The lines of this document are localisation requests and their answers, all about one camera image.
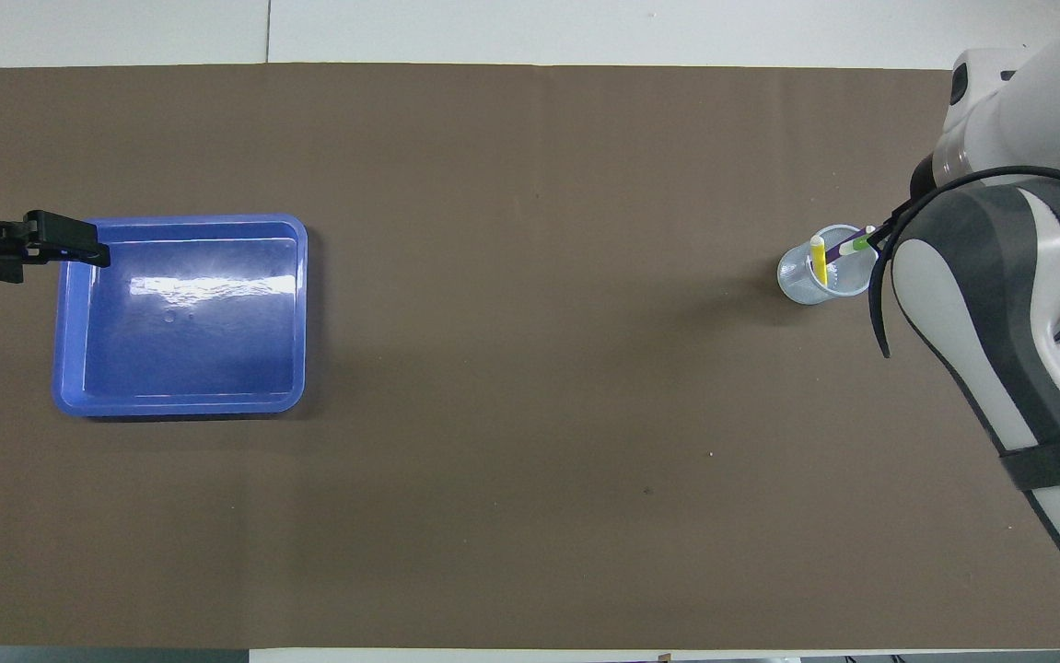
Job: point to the blue plastic tray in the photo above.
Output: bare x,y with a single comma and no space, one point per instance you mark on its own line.
207,387

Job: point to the brown paper table mat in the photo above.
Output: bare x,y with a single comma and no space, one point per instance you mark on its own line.
530,460

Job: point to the green marker pen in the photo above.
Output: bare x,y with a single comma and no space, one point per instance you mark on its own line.
858,245

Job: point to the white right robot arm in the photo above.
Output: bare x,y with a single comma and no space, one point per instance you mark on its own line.
981,276

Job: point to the yellow marker pen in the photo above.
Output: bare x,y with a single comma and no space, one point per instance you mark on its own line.
820,262

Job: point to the purple marker pen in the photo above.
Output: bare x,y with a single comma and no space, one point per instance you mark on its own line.
835,253

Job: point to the silver mesh pen cup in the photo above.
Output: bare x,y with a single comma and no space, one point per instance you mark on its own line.
801,290

